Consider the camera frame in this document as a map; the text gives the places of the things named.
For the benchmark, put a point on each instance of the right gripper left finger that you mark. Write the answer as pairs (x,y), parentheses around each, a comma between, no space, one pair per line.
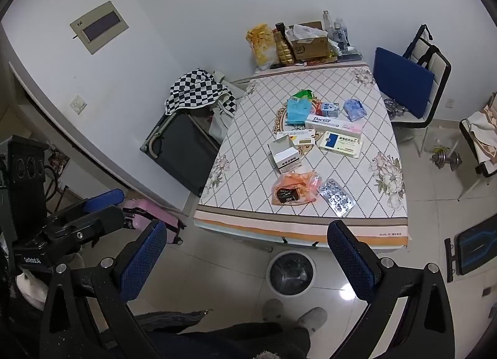
(114,285)

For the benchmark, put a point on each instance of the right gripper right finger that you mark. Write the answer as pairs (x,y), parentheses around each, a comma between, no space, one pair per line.
(377,284)

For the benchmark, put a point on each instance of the silver blister pack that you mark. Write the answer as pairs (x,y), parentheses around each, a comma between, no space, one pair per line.
(336,197)

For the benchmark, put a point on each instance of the orange plastic bag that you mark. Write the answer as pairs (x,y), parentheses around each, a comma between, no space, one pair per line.
(295,189)

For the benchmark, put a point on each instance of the white blue medicine box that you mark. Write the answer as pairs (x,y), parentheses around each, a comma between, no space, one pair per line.
(340,144)

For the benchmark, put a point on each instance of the white small box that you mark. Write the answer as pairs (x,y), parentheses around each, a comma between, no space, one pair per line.
(284,154)

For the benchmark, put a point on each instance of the white yellow box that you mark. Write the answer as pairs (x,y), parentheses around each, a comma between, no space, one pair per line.
(300,138)

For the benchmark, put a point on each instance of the long white pink box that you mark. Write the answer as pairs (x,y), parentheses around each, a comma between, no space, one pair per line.
(323,124)

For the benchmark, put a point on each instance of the red blue small box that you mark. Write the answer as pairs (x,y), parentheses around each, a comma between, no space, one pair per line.
(328,109)

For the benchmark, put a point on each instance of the blue green packet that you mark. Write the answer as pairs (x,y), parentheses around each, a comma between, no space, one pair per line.
(298,107)

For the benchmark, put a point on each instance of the white trash bin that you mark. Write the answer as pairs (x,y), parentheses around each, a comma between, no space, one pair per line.
(290,274)

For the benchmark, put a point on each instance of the pink suitcase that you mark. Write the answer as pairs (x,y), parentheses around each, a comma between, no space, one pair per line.
(139,213)

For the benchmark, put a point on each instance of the right grey slipper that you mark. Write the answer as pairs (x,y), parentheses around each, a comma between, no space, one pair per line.
(313,320)

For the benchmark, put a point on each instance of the grey slipper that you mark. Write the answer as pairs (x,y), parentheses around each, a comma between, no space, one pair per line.
(313,320)
(272,311)

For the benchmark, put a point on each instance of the black blue step board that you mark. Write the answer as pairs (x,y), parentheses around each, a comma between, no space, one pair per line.
(471,249)

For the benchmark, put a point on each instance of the left grey slipper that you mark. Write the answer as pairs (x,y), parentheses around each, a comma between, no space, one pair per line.
(272,311)

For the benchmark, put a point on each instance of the dark folded cot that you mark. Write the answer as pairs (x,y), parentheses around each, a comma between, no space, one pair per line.
(180,145)

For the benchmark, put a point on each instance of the chrome dumbbell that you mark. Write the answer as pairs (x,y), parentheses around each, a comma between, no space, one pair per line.
(444,157)

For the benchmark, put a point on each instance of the patterned tablecloth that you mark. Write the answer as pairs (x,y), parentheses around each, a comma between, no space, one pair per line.
(237,197)

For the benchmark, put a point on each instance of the light blue tissue pack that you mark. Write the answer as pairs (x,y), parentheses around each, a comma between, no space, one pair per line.
(354,110)

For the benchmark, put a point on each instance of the checkered black white cloth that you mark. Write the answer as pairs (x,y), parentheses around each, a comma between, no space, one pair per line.
(198,89)

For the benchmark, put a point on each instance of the white black chair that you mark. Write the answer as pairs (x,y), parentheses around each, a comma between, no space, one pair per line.
(423,52)

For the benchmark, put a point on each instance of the cardboard box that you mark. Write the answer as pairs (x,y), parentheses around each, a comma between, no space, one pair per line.
(309,41)

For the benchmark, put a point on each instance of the gold chocolate box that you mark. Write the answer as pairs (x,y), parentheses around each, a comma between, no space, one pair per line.
(283,49)

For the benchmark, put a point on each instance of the clear water bottle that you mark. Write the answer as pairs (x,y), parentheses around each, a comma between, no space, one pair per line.
(340,36)

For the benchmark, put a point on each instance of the yellow snack bag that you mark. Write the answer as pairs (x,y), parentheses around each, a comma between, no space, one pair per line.
(263,45)

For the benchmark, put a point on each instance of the wall switch plate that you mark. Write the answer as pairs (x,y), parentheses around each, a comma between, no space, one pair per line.
(78,105)

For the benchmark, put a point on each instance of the beige wall panel box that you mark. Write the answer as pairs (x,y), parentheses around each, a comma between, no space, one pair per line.
(99,26)

